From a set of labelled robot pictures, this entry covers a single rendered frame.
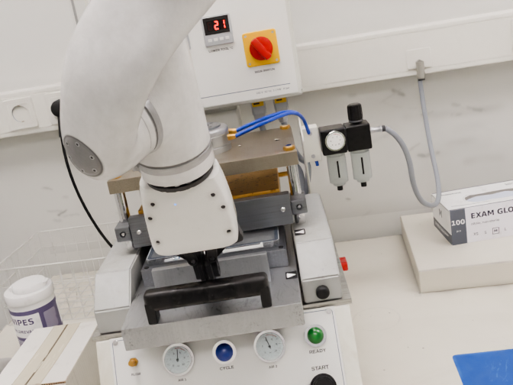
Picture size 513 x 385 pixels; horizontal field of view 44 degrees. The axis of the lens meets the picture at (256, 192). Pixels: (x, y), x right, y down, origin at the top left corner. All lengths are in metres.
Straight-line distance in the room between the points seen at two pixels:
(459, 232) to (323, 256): 0.51
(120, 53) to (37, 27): 1.03
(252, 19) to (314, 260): 0.43
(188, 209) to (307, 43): 0.75
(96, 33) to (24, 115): 1.01
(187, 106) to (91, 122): 0.12
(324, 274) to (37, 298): 0.58
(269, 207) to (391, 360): 0.33
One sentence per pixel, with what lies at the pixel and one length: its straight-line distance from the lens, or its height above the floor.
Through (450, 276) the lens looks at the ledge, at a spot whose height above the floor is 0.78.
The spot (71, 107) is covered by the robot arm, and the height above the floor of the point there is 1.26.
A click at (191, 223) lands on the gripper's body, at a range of 0.72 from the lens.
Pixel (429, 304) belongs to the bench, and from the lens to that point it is 1.20.
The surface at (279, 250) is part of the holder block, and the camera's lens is 0.86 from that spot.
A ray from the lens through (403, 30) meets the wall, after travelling 1.38.
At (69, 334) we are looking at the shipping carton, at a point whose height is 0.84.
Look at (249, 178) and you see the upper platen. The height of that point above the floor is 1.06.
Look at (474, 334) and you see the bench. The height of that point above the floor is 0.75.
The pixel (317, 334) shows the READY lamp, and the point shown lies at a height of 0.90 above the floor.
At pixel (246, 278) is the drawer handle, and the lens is 0.76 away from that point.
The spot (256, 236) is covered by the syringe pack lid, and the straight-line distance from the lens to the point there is 0.89.
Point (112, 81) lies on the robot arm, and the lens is 0.53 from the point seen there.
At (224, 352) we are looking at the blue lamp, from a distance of 0.85.
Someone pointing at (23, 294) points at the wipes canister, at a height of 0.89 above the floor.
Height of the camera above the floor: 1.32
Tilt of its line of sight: 17 degrees down
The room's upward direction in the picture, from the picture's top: 10 degrees counter-clockwise
